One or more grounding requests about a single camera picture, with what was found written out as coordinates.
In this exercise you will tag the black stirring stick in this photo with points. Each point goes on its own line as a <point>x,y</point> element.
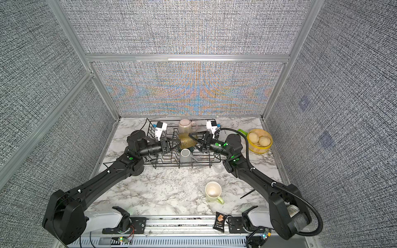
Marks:
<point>248,193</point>

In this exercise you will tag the clear glass cup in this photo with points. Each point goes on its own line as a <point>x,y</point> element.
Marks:
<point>218,168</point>

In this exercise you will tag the black wire dish rack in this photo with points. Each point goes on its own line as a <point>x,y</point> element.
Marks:
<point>172,158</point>

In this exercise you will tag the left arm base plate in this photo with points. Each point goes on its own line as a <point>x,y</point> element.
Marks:
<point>134,225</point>

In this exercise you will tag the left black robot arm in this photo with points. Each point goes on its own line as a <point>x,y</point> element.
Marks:
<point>65,217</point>

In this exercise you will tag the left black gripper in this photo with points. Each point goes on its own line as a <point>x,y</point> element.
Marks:
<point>164,141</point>

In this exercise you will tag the amber glass cup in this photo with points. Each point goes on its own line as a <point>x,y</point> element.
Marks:
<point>186,141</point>

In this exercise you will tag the white grey ceramic mug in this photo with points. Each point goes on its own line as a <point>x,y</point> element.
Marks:
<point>186,157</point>

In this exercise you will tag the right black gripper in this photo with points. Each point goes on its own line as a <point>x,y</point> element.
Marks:
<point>207,142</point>

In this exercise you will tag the round bread bun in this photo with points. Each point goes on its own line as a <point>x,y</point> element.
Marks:
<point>264,141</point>
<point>253,137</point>

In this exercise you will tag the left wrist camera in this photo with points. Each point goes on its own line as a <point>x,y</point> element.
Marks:
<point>159,129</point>

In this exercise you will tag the yellow bowl with green handle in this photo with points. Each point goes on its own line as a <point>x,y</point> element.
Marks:
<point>256,148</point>

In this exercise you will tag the light green ceramic mug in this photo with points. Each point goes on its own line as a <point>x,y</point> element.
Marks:
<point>213,192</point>

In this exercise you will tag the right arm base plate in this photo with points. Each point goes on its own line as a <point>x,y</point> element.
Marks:
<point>236,226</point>

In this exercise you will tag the black snack packet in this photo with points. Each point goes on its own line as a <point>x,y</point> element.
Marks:
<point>219,223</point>

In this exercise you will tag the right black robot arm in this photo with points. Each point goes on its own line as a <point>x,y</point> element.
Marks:
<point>288,211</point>

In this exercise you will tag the dark green ceramic mug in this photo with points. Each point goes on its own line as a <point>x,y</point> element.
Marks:
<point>191,149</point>

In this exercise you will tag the pink ceramic mug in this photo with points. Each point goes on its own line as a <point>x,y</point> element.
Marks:
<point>186,126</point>

